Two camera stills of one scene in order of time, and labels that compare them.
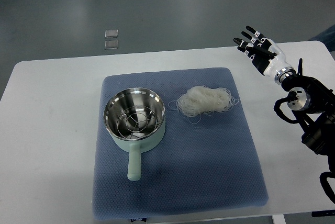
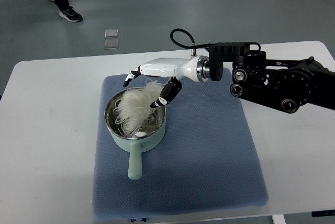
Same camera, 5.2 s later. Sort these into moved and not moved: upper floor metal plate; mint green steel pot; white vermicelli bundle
Moved: white vermicelli bundle
Not moved: mint green steel pot; upper floor metal plate
